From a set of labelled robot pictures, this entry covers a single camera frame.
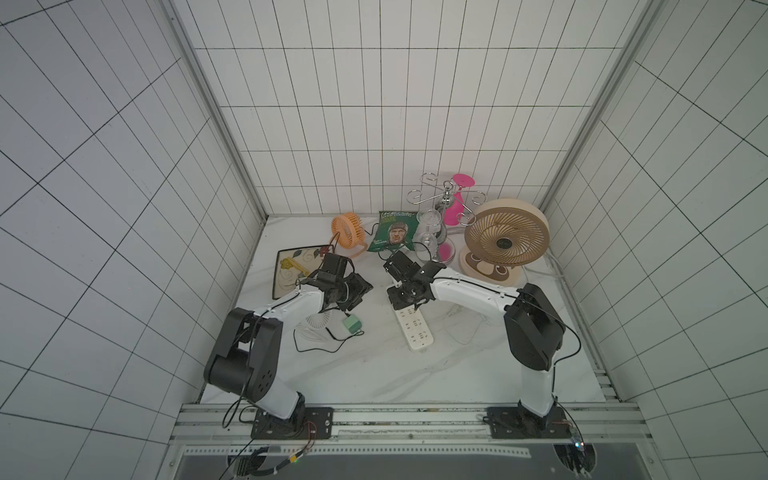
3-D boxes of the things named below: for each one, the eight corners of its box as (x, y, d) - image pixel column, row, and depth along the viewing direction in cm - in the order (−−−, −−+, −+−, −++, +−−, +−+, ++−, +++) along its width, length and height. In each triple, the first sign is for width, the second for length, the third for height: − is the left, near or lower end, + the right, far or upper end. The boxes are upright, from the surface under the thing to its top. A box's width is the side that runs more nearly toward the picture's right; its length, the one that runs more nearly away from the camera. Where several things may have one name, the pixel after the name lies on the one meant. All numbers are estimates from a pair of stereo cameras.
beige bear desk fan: (455, 280, 103) (477, 217, 78) (456, 259, 108) (477, 194, 84) (516, 289, 100) (559, 227, 76) (513, 267, 106) (552, 203, 82)
